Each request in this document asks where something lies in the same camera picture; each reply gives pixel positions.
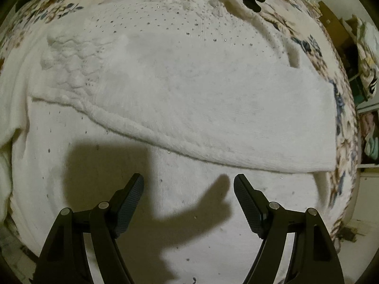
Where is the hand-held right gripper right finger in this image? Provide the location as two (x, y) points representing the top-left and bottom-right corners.
(233, 173), (345, 284)

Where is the white storage shelf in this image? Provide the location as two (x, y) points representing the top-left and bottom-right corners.
(355, 102), (379, 181)

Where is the pile of light clothes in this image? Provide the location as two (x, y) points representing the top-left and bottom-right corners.
(354, 16), (379, 101)

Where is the floral bed sheet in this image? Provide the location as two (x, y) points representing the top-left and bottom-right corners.
(0, 0), (363, 284)

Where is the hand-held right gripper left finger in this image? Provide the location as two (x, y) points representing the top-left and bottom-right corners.
(32, 173), (144, 284)

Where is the white knit sweater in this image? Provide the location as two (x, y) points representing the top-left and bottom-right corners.
(0, 0), (338, 284)

